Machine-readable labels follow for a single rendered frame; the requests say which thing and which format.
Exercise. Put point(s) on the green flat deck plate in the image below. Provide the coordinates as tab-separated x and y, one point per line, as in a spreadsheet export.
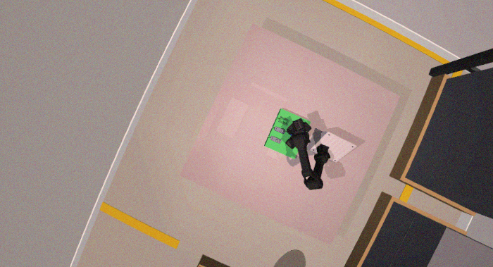
278	134

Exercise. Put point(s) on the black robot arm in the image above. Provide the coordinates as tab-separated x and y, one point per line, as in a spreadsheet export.
300	138

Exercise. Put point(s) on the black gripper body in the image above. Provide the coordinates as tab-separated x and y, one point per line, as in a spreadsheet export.
290	143

